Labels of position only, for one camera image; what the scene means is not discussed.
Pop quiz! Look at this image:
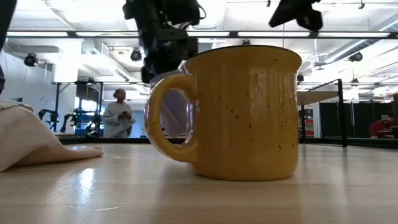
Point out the wooden shelf with black frame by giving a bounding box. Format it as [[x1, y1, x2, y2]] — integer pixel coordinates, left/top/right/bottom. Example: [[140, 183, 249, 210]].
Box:
[[295, 78, 348, 149]]

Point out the black table edge rail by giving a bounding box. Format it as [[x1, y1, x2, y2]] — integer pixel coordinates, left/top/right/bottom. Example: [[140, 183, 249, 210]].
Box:
[[57, 136, 398, 149]]

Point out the black background station frame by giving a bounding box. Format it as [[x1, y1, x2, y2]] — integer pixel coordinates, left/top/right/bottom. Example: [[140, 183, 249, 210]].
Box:
[[51, 80, 104, 133]]

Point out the black overhead frame bar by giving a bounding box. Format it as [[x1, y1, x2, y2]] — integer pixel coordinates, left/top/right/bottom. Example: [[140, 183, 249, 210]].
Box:
[[5, 30, 392, 39]]

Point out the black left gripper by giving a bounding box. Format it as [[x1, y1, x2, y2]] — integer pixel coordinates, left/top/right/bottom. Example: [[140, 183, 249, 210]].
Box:
[[123, 0, 206, 83]]

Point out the person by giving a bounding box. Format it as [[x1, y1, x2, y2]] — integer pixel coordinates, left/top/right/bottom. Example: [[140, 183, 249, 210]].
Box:
[[369, 111, 398, 139], [102, 88, 137, 139]]

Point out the beige cloth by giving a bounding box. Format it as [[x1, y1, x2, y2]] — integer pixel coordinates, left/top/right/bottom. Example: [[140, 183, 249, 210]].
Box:
[[0, 99, 104, 174]]

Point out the yellow speckled enamel mug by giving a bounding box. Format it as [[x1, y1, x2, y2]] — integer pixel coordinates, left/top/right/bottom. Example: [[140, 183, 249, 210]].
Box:
[[144, 45, 303, 182]]

